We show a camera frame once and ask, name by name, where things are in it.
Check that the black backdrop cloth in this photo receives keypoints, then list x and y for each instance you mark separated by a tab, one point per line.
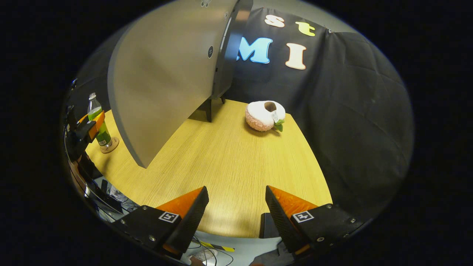
351	111

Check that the grey cabinet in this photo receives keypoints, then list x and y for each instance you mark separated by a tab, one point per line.
225	74

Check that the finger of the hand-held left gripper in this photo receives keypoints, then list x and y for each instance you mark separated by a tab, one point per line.
89	131
83	119

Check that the clear green label bottle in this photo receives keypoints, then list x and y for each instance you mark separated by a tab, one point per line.
104	136

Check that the round wooden coaster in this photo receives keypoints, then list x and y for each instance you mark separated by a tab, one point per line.
114	145

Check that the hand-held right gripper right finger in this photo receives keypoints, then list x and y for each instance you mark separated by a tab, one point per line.
282	221

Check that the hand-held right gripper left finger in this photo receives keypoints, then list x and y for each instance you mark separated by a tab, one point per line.
188	221

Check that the yellow black striped tape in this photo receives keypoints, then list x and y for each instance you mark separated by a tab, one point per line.
221	248

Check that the pink plush toy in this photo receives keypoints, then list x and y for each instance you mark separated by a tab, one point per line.
260	116

